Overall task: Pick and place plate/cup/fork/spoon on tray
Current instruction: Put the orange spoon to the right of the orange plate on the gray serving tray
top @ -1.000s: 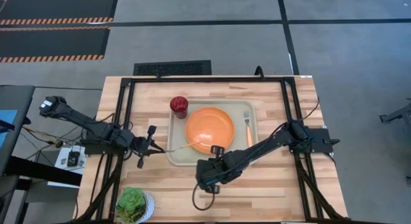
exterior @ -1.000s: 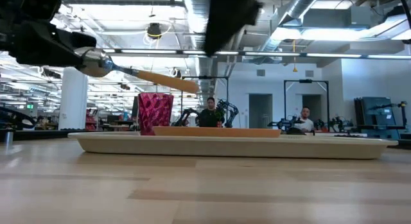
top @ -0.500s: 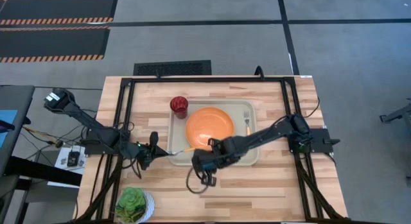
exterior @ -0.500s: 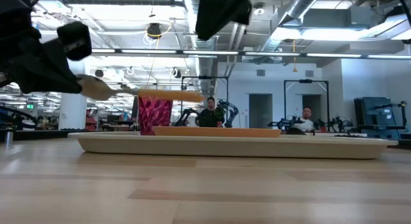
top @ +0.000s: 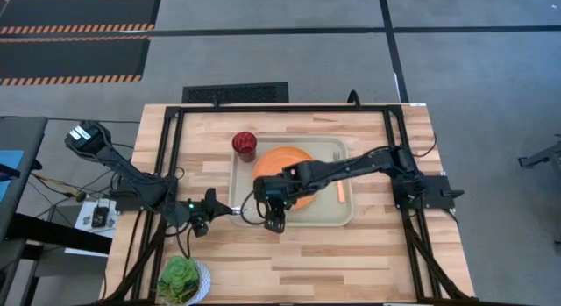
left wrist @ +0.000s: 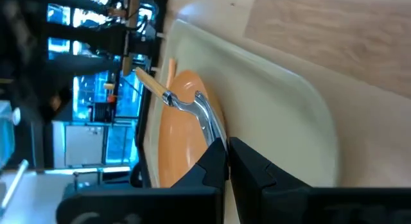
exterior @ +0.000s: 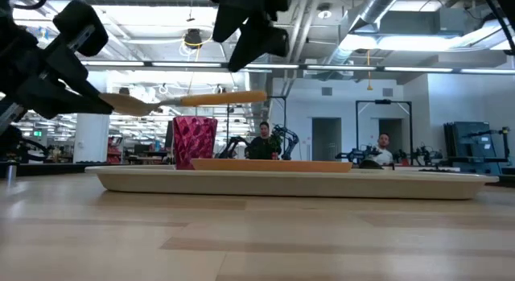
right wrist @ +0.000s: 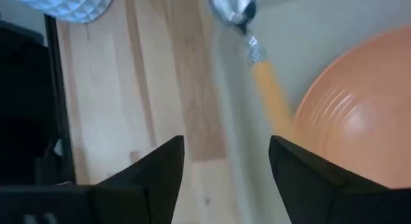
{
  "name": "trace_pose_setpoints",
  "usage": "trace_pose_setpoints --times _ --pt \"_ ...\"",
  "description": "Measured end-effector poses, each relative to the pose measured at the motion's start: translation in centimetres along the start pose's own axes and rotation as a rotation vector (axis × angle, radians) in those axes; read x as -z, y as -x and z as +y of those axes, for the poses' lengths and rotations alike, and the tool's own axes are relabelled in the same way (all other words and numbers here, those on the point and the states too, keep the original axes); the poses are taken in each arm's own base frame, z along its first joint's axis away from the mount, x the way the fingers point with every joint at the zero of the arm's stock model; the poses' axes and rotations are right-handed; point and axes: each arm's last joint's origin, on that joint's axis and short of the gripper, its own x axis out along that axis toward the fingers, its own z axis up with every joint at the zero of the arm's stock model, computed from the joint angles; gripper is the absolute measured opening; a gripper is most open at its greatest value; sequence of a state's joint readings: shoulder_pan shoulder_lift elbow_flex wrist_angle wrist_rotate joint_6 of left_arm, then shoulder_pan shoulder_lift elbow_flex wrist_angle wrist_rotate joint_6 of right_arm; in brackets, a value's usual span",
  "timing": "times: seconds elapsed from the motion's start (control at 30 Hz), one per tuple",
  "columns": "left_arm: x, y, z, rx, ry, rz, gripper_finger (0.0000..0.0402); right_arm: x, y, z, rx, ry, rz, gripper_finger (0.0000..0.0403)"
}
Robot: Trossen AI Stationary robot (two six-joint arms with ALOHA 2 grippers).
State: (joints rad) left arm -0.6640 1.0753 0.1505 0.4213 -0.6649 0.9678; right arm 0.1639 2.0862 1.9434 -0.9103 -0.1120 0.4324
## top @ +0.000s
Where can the red faceted plastic cup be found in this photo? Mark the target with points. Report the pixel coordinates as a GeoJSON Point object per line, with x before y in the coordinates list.
{"type": "Point", "coordinates": [244, 144]}

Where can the grey stand leg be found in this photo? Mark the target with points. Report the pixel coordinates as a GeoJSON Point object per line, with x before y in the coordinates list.
{"type": "Point", "coordinates": [541, 157]}

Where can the orange plate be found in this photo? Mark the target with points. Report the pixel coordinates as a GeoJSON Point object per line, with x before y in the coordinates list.
{"type": "Point", "coordinates": [274, 161]}

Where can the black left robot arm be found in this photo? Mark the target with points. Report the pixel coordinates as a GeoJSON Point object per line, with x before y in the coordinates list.
{"type": "Point", "coordinates": [131, 174]}

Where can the black mat with striped edge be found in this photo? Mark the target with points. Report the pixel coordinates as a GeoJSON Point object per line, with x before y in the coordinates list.
{"type": "Point", "coordinates": [79, 10]}
{"type": "Point", "coordinates": [70, 58]}

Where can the blue panel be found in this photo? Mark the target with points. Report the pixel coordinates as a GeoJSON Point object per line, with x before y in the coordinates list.
{"type": "Point", "coordinates": [9, 170]}

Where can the black aluminium table frame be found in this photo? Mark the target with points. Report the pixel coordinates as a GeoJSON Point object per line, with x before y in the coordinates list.
{"type": "Point", "coordinates": [412, 249]}

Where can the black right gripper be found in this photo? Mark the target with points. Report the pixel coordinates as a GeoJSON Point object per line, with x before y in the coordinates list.
{"type": "Point", "coordinates": [276, 190]}

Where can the black floor vent grille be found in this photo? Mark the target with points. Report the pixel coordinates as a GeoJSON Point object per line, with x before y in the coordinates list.
{"type": "Point", "coordinates": [234, 93]}

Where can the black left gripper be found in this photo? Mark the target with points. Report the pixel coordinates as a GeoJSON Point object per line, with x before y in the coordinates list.
{"type": "Point", "coordinates": [198, 209]}

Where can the small black electronic device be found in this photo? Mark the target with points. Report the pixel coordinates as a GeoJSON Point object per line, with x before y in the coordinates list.
{"type": "Point", "coordinates": [99, 217]}

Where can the green succulent plant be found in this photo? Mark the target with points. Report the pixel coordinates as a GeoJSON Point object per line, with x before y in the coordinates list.
{"type": "Point", "coordinates": [177, 277]}

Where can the white paper sheet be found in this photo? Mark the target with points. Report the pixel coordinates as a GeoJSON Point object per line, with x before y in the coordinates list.
{"type": "Point", "coordinates": [83, 236]}

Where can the beige plastic tray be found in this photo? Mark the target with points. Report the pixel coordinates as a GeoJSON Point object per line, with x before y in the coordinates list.
{"type": "Point", "coordinates": [326, 209]}

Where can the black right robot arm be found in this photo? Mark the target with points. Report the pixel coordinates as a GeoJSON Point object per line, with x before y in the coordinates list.
{"type": "Point", "coordinates": [372, 163]}

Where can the white plant pot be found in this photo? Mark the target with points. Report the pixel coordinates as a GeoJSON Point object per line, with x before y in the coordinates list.
{"type": "Point", "coordinates": [203, 282]}

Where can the grey desk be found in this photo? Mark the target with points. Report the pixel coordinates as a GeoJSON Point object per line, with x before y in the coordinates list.
{"type": "Point", "coordinates": [19, 165]}

